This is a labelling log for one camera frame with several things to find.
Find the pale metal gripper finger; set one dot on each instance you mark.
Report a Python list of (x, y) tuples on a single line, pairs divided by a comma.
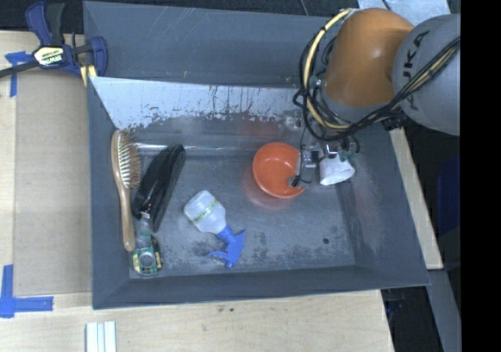
[(309, 175), (299, 166)]

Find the grey metal bin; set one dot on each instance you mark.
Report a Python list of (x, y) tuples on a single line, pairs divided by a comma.
[(235, 49)]

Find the white spray bottle blue trigger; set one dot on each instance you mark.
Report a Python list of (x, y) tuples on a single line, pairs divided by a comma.
[(207, 213)]

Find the orange bowl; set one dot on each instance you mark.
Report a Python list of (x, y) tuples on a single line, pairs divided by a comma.
[(274, 170)]

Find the clear plastic bottle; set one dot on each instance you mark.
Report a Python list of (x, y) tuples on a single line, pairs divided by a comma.
[(146, 252)]

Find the wooden hairbrush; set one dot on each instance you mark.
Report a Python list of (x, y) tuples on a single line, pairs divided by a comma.
[(124, 170)]

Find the black glossy case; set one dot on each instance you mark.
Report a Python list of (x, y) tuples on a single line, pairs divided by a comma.
[(158, 186)]

